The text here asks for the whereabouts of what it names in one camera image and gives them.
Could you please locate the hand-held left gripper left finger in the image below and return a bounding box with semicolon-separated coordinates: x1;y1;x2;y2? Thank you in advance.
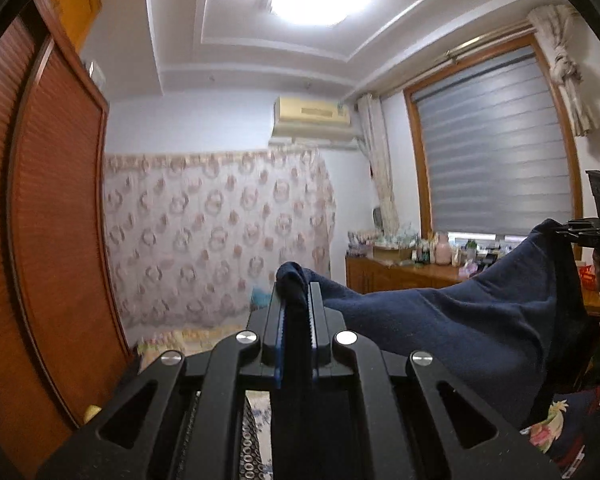
35;285;287;480

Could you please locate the wooden overhead cabinet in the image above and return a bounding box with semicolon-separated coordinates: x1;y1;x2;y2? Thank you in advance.
44;0;104;54

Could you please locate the knotted floral window curtain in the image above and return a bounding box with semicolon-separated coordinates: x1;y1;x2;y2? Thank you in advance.
527;4;600;137

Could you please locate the metal curtain rod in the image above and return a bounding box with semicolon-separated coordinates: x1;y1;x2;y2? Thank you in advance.
445;15;537;62

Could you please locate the pink floral blanket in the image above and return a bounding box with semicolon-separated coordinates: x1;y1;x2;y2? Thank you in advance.
137;326;588;457

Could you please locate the tied floral window curtain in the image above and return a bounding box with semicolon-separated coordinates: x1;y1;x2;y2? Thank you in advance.
357;92;401;231

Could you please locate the long wooden cabinet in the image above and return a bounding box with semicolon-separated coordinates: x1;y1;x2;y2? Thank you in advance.
345;252;600;318

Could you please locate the circle-patterned sheer wall curtain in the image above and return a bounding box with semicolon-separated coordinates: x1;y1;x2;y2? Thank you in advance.
102;147;337;331

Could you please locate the cream wall air conditioner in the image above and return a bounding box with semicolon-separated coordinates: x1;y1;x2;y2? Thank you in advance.
270;96;359;151

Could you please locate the open cardboard box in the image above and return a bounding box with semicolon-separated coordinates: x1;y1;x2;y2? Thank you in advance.
372;245;413;262

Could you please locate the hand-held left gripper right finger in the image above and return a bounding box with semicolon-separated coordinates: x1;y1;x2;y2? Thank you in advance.
307;282;563;480

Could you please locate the grey striped window blind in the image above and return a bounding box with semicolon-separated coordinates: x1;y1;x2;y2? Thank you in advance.
412;47;577;237

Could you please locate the navy printed T-shirt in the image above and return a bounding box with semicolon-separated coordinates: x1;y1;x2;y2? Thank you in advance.
275;217;600;480

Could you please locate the wooden louvered wardrobe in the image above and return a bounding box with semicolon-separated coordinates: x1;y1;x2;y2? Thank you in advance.
0;0;137;476

